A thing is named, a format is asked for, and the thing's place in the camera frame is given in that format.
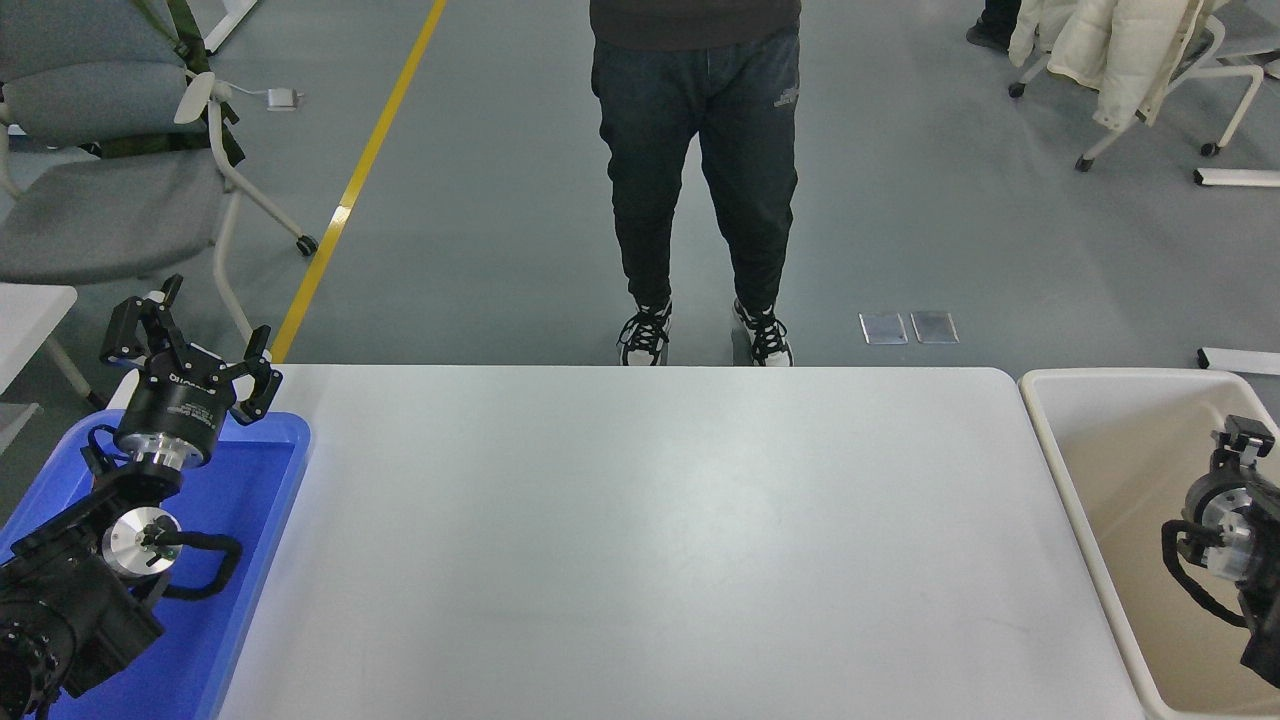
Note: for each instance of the white desk leg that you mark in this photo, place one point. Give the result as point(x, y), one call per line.
point(235, 15)

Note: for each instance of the white floor bar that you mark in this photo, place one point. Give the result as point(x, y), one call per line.
point(1240, 362)
point(1240, 178)

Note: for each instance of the silver floor plate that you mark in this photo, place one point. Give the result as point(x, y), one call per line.
point(884, 329)
point(935, 327)

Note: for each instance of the white power adapter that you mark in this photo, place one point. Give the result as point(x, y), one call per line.
point(282, 98)

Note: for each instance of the person with black-white shoes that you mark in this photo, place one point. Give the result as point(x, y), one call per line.
point(650, 120)

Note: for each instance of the cream padded coat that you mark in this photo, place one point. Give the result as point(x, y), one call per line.
point(1120, 50)

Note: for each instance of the large pale plastic bin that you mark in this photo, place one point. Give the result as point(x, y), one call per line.
point(1120, 480)

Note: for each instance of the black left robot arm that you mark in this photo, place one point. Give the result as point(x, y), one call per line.
point(70, 600)

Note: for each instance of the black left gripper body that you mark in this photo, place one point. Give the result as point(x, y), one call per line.
point(176, 407)

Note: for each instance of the grey office chair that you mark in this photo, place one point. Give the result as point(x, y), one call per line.
point(100, 210)

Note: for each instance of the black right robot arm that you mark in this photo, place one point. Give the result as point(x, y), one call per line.
point(1262, 620)

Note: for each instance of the small white side table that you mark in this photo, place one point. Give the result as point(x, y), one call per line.
point(30, 320)

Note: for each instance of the white frame chair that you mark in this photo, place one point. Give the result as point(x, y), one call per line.
point(1250, 25)

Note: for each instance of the blue plastic tray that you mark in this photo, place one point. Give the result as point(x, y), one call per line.
point(250, 520)

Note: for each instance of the person with black shoes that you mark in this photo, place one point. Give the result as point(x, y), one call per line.
point(990, 25)

